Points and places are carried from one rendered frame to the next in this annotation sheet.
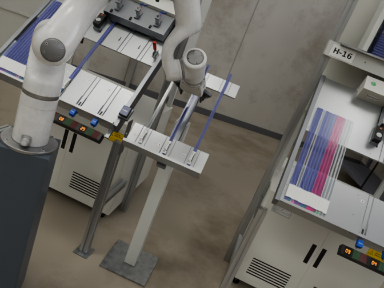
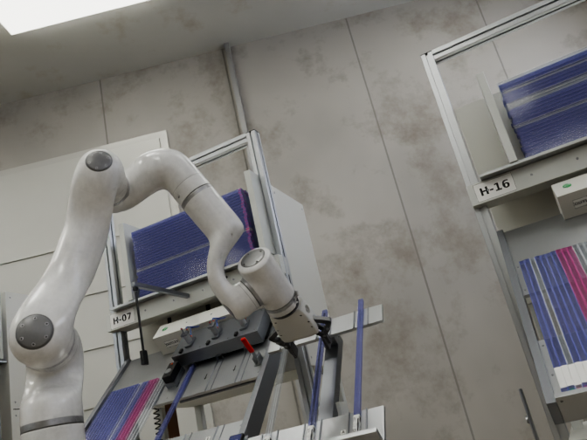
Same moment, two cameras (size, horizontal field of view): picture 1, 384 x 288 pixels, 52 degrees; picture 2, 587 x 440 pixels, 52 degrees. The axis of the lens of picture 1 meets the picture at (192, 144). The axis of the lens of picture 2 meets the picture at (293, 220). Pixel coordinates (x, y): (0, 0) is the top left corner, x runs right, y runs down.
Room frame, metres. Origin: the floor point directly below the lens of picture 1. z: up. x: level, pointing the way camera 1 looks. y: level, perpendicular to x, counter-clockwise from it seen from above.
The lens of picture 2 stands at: (0.15, -0.30, 0.75)
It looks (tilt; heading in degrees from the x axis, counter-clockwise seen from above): 20 degrees up; 13
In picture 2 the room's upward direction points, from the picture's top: 13 degrees counter-clockwise
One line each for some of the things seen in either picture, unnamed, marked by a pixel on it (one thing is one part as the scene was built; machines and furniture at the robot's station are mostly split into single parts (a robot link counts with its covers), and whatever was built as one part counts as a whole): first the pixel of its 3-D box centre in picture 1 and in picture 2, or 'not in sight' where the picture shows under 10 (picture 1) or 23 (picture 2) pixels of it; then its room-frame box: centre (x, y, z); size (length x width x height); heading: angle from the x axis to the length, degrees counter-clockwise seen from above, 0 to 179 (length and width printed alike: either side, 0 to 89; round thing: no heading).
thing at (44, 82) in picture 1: (48, 56); (51, 372); (1.25, 0.55, 1.00); 0.19 x 0.12 x 0.24; 27
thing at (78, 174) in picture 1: (93, 138); not in sight; (2.29, 0.60, 0.31); 0.70 x 0.65 x 0.62; 82
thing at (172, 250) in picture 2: not in sight; (198, 246); (2.16, 0.56, 1.52); 0.51 x 0.13 x 0.27; 82
